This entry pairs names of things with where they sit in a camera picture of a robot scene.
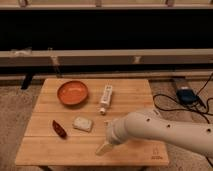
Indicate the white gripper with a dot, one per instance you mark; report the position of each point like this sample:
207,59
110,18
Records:
115,134

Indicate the dark red pepper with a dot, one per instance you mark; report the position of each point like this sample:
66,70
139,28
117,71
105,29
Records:
59,130

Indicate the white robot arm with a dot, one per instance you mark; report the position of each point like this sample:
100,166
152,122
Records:
148,123

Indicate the wooden table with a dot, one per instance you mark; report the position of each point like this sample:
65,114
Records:
42,146

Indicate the white tube bottle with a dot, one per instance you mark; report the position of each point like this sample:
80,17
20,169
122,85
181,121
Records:
106,99

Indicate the orange bowl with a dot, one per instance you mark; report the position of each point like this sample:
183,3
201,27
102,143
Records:
72,93

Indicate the blue power adapter box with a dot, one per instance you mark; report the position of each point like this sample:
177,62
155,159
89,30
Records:
186,96

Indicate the long wooden beam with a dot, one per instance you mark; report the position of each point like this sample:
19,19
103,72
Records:
19,58

